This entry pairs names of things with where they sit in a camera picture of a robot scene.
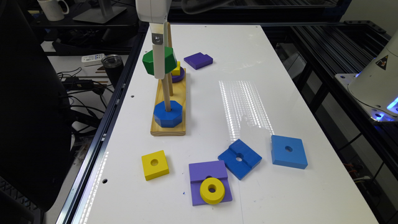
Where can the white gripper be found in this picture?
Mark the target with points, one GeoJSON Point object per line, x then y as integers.
{"type": "Point", "coordinates": [156, 12]}

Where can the green octagonal block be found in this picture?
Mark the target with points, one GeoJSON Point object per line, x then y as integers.
{"type": "Point", "coordinates": [170, 61]}

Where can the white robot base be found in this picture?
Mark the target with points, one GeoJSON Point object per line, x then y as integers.
{"type": "Point", "coordinates": [375, 87]}

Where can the small yellow block on peg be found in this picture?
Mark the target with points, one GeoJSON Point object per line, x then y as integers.
{"type": "Point", "coordinates": [176, 70]}

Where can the dark purple stepped block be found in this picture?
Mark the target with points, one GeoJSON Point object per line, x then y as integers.
{"type": "Point", "coordinates": [198, 60]}

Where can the purple round block on peg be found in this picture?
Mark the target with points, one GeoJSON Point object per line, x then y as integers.
{"type": "Point", "coordinates": [179, 78]}

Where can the blue octagonal block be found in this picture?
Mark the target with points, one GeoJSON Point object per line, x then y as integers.
{"type": "Point", "coordinates": [168, 119]}

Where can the yellow square block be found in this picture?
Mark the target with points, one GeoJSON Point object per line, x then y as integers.
{"type": "Point", "coordinates": [155, 165]}

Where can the light purple square block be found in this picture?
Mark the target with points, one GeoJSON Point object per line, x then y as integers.
{"type": "Point", "coordinates": [203, 170]}

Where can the dark blue grooved block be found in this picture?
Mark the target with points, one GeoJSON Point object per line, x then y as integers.
{"type": "Point", "coordinates": [240, 159]}

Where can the light blue square block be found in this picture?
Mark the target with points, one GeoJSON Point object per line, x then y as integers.
{"type": "Point", "coordinates": [288, 152]}

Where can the rear wooden peg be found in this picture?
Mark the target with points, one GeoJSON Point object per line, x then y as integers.
{"type": "Point", "coordinates": [169, 35]}

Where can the wooden peg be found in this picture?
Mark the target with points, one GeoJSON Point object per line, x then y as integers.
{"type": "Point", "coordinates": [170, 86]}
{"type": "Point", "coordinates": [165, 89]}
{"type": "Point", "coordinates": [169, 35]}

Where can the front wooden peg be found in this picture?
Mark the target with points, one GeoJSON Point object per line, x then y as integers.
{"type": "Point", "coordinates": [165, 89]}

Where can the middle wooden peg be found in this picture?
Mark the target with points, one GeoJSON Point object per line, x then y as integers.
{"type": "Point", "coordinates": [170, 86]}

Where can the monitor stand base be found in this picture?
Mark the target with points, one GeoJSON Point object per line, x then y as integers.
{"type": "Point", "coordinates": [101, 15]}

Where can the black tumbler cup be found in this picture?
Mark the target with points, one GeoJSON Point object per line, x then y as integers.
{"type": "Point", "coordinates": [113, 65]}

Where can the white remote control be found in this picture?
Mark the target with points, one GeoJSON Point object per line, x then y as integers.
{"type": "Point", "coordinates": [92, 58]}

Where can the wooden peg base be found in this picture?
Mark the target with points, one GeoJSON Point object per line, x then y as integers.
{"type": "Point", "coordinates": [180, 97]}

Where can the white mug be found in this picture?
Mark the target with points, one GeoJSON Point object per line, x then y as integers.
{"type": "Point", "coordinates": [54, 10]}

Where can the black office chair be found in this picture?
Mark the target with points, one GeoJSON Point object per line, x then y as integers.
{"type": "Point", "coordinates": [35, 115]}

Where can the yellow ring block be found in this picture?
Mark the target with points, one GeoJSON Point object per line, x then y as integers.
{"type": "Point", "coordinates": [212, 191]}

